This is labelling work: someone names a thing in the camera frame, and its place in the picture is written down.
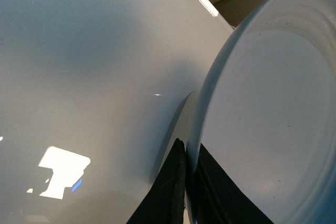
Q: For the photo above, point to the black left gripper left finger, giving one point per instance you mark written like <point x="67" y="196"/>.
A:
<point x="164" y="202"/>

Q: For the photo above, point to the light blue round plate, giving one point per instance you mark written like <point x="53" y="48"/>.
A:
<point x="266" y="110"/>

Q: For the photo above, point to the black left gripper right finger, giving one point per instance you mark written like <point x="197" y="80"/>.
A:
<point x="215" y="198"/>

